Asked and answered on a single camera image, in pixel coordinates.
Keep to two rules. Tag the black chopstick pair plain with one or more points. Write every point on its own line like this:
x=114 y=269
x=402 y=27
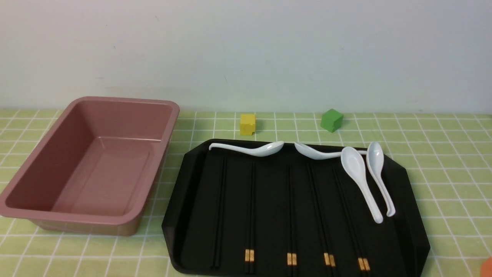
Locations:
x=215 y=262

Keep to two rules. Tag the yellow foam cube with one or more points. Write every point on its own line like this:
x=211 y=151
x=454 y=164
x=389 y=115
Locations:
x=247 y=125

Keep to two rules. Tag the white ceramic spoon far left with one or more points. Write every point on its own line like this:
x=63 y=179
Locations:
x=263 y=151

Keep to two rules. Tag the white ceramic spoon centre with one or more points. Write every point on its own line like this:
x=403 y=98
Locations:
x=315 y=154

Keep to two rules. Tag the black plastic serving tray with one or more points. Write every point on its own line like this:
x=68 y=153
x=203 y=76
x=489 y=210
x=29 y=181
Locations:
x=398 y=247

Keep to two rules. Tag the green foam cube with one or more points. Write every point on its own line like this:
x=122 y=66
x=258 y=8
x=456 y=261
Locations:
x=331 y=120

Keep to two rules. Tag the black chopstick gold band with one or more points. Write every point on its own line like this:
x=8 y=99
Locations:
x=252 y=220
x=248 y=231
x=353 y=234
x=355 y=224
x=293 y=223
x=326 y=229
x=318 y=215
x=290 y=271

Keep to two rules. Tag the white ceramic spoon large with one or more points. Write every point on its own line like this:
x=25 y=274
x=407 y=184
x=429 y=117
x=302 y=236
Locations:
x=353 y=164

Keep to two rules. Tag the white ceramic spoon far right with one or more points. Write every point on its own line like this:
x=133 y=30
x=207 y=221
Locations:
x=375 y=163

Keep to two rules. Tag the pink rectangular plastic bin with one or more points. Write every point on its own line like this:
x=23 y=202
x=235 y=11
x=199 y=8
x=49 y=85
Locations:
x=94 y=169

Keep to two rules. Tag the orange object at corner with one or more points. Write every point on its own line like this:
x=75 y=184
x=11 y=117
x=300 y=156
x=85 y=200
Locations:
x=486 y=268

